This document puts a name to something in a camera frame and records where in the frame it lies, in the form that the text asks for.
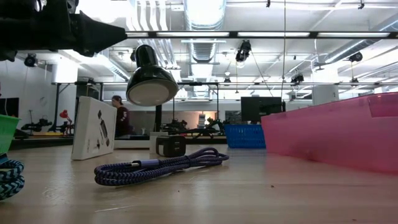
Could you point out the white printed box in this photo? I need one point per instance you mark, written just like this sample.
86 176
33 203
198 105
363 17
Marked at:
90 130

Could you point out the person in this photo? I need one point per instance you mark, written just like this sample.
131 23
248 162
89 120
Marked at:
122 119

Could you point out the red desk lamp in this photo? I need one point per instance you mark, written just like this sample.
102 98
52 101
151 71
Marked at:
64 115

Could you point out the red plastic bin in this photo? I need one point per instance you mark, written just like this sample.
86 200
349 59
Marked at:
335 137

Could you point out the black background rig frame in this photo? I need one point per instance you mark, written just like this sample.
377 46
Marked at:
199 83

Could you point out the black charger cube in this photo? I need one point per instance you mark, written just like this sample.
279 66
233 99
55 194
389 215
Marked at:
171 146

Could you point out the black overhead light beam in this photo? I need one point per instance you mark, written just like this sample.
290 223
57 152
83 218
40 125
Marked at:
233 34

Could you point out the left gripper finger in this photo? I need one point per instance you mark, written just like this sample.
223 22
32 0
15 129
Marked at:
96 34

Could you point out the silver ventilation duct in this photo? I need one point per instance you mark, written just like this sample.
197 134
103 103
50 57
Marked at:
203 18

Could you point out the black aluminium frame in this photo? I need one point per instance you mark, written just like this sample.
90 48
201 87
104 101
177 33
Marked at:
46 141

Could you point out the green plastic basket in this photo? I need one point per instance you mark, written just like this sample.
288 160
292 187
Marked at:
7 133

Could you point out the black monitor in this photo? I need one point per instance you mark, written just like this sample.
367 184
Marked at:
261 109

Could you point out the blue plastic basket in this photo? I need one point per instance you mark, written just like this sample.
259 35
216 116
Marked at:
244 137

